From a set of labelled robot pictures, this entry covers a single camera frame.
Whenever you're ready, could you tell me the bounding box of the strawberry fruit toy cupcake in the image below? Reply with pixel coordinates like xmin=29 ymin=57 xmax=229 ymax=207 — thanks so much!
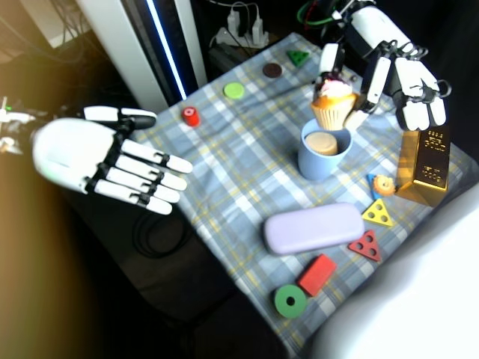
xmin=305 ymin=131 xmax=340 ymax=156

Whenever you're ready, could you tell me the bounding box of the blueberry toy cupcake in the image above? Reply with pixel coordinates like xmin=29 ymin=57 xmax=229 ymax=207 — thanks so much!
xmin=310 ymin=76 xmax=359 ymax=132

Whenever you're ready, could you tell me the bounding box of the light blue cup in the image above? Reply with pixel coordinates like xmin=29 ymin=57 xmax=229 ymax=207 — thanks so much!
xmin=298 ymin=118 xmax=353 ymax=181

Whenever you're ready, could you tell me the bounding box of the white column with blue light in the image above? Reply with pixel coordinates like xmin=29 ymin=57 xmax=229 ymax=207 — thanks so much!
xmin=76 ymin=0 xmax=209 ymax=113

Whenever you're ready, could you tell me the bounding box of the white box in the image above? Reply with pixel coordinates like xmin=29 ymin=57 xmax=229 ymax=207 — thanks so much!
xmin=22 ymin=0 xmax=87 ymax=49

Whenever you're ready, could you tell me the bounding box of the red cylinder block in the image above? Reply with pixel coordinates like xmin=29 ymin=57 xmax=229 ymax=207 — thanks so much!
xmin=182 ymin=106 xmax=202 ymax=127

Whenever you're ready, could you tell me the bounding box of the light green disc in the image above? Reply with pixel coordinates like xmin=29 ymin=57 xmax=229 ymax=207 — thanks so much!
xmin=223 ymin=82 xmax=246 ymax=100

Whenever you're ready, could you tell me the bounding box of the blue plaid cloth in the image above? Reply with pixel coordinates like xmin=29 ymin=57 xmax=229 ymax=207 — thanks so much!
xmin=134 ymin=31 xmax=479 ymax=358

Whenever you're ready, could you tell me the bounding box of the white power strip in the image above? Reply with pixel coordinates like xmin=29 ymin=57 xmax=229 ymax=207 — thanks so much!
xmin=209 ymin=26 xmax=271 ymax=49

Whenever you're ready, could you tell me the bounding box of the white plug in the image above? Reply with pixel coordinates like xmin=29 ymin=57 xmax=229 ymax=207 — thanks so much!
xmin=227 ymin=9 xmax=241 ymax=34
xmin=250 ymin=14 xmax=266 ymax=42

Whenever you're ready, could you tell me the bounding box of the brown disc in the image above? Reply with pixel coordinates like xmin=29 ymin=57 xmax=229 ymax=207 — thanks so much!
xmin=262 ymin=62 xmax=284 ymax=79

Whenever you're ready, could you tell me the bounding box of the green triangle block with holes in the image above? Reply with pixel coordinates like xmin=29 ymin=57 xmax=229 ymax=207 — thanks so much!
xmin=287 ymin=49 xmax=311 ymax=68

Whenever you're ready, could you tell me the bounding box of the lilac glasses case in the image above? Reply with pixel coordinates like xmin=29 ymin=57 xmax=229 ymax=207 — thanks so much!
xmin=263 ymin=202 xmax=366 ymax=256

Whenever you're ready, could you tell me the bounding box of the red rectangular block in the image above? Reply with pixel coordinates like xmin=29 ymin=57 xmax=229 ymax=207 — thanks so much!
xmin=297 ymin=254 xmax=338 ymax=297

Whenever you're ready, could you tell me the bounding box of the blue triangle block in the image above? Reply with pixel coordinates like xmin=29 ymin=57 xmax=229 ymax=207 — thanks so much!
xmin=366 ymin=173 xmax=382 ymax=201

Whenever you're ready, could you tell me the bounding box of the red triangle block with holes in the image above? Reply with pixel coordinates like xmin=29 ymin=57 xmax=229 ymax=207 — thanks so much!
xmin=347 ymin=230 xmax=382 ymax=263

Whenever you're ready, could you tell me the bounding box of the yellow triangle block with holes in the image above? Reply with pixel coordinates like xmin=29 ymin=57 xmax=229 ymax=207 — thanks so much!
xmin=361 ymin=197 xmax=395 ymax=228

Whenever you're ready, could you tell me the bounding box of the orange flower-shaped cookie toy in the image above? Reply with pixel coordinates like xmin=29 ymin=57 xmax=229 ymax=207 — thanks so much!
xmin=373 ymin=174 xmax=397 ymax=197

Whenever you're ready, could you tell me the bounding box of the gold bar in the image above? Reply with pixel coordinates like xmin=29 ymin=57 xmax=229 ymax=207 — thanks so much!
xmin=394 ymin=125 xmax=451 ymax=209

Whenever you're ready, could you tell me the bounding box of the white blurred rounded shell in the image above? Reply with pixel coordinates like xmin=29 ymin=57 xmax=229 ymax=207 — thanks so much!
xmin=310 ymin=194 xmax=479 ymax=359

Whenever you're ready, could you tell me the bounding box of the black coiled cable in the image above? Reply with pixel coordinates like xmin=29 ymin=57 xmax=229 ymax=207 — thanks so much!
xmin=132 ymin=209 xmax=188 ymax=259

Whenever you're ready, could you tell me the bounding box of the green ring block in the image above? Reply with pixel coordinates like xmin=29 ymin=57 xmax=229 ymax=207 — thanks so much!
xmin=273 ymin=284 xmax=308 ymax=319

